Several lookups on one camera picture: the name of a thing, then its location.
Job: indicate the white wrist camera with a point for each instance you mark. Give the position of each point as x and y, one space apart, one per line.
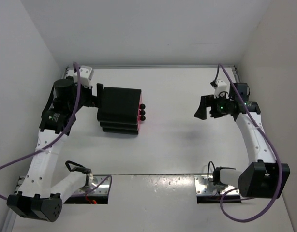
220 88
86 75

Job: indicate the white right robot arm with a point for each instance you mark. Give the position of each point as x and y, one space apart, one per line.
260 178

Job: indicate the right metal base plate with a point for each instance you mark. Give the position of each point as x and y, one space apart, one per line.
205 188

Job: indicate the pink top drawer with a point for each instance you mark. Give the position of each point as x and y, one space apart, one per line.
141 104

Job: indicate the black drawer cabinet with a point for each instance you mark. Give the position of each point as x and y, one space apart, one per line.
119 111

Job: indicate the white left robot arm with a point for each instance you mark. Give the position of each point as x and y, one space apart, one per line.
37 198

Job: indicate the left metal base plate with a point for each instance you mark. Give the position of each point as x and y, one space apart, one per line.
99 186

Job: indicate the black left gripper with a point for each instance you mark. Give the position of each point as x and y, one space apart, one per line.
93 100

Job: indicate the pink drawer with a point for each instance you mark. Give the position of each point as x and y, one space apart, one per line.
142 112
142 118
141 104

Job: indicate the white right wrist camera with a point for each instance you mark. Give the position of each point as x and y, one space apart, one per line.
220 88

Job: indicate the pink bottom drawer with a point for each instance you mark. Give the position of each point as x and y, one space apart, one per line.
142 118

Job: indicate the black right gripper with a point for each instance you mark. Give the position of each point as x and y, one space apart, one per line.
206 101

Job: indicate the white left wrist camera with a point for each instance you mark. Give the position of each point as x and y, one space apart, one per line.
86 75

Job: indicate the metal base plate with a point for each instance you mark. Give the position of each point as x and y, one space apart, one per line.
99 186
205 188

